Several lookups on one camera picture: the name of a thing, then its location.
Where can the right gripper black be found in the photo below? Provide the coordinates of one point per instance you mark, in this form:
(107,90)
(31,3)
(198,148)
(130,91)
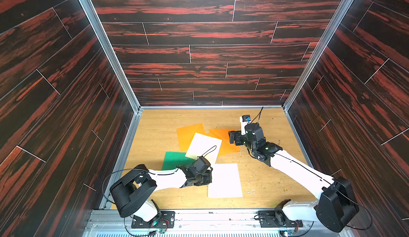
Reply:
(238,137)

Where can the pale yellow paper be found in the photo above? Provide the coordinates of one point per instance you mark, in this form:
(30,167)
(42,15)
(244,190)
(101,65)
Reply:
(225,182)
(205,146)

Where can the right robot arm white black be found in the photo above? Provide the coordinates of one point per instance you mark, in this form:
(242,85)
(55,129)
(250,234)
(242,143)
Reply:
(335,204)

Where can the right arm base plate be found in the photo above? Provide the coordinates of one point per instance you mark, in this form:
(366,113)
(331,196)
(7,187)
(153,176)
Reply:
(272,218)

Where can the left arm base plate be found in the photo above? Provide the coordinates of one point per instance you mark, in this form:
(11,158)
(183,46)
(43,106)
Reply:
(165,219)

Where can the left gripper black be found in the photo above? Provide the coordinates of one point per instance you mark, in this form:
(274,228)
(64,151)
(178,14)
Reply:
(209,178)

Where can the orange paper sheet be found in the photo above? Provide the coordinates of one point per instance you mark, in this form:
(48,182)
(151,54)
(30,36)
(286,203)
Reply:
(186,134)
(226,146)

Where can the front aluminium frame rail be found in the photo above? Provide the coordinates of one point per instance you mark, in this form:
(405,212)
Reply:
(205,223)

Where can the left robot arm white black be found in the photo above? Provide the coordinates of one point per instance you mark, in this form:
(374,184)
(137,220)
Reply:
(131,193)

